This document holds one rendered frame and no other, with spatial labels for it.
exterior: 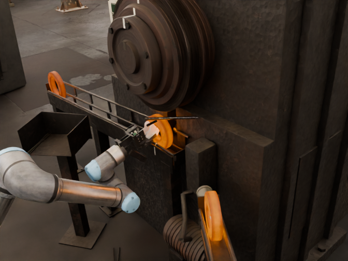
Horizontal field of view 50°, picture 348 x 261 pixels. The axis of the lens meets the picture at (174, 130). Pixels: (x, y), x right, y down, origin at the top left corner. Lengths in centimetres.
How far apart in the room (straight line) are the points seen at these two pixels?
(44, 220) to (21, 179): 122
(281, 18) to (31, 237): 180
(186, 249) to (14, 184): 63
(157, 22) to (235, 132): 46
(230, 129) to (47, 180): 64
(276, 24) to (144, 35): 42
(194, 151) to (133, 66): 38
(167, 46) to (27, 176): 60
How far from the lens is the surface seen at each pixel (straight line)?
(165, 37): 126
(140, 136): 150
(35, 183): 123
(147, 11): 131
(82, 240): 223
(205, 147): 138
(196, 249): 139
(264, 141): 129
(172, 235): 146
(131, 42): 134
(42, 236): 234
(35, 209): 254
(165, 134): 154
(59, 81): 241
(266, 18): 118
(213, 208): 116
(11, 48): 431
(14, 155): 132
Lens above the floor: 154
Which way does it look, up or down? 29 degrees down
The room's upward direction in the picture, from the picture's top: 3 degrees counter-clockwise
